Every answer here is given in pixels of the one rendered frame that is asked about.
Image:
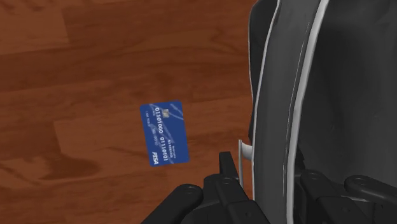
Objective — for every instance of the blue bank card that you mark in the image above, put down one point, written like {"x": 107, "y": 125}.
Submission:
{"x": 164, "y": 133}

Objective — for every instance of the dark grey bag white trim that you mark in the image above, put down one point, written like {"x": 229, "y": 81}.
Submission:
{"x": 335, "y": 93}

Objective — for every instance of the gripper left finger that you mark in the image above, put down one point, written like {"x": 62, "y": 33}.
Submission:
{"x": 217, "y": 198}

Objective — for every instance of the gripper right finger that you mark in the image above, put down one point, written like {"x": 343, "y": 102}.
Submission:
{"x": 356, "y": 204}

